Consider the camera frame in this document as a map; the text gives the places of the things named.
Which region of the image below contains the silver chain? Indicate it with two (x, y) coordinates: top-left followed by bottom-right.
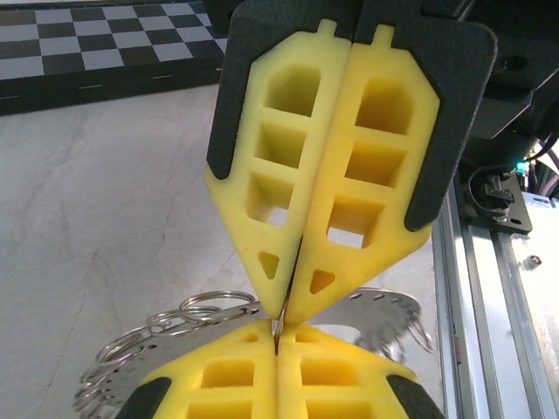
(72, 287), (436, 419)

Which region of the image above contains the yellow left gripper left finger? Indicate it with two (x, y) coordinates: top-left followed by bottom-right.
(115, 318), (279, 419)

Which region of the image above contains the black grey chessboard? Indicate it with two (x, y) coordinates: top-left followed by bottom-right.
(0, 0), (229, 117)

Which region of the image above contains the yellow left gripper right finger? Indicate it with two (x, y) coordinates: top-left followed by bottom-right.
(278, 322), (446, 419)

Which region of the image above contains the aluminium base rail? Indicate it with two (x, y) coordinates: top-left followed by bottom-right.
(430, 174), (559, 419)

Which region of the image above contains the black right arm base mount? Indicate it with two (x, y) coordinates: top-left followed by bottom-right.
(465, 168), (534, 237)

